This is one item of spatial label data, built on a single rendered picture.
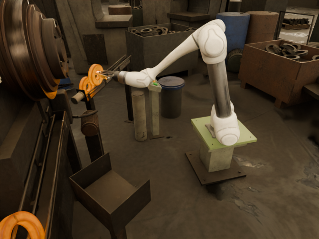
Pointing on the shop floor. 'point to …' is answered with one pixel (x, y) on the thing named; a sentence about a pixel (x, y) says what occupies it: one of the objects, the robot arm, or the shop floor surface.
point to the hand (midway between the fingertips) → (96, 72)
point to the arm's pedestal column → (214, 165)
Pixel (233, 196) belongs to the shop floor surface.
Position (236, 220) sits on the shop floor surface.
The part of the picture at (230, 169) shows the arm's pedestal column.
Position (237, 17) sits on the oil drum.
